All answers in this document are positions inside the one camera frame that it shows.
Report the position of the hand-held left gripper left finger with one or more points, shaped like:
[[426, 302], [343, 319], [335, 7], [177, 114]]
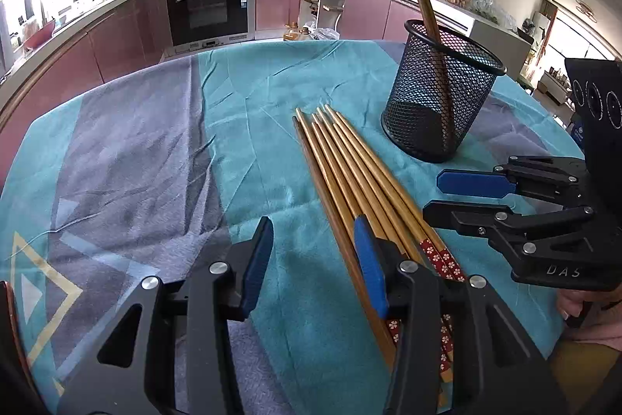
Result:
[[255, 264]]

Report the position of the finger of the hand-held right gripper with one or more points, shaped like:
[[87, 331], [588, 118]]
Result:
[[440, 215], [476, 184]]

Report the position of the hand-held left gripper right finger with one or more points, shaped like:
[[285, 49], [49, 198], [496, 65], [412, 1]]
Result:
[[369, 259]]

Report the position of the black mesh utensil holder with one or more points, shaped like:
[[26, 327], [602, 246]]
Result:
[[466, 104]]

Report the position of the bundle of wooden chopsticks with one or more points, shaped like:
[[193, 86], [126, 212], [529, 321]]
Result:
[[340, 172]]

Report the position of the person's right hand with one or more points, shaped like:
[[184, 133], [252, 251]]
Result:
[[571, 305]]

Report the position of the person's pink garment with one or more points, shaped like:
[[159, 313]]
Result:
[[602, 322]]

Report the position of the white low cabinet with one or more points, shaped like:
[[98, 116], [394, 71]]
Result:
[[495, 43]]

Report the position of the teal and grey printed tablecloth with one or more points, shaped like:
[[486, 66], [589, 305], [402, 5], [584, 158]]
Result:
[[160, 142]]

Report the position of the round ceiling lamp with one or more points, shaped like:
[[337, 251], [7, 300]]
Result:
[[586, 10]]

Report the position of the white plastic bag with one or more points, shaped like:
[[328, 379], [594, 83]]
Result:
[[321, 33]]

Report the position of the cooking oil bottle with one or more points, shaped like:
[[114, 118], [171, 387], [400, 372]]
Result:
[[293, 33]]

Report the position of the built-in black oven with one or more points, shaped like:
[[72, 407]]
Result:
[[209, 6]]

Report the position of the pink kitchen cabinets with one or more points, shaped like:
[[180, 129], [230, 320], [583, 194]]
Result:
[[121, 36]]

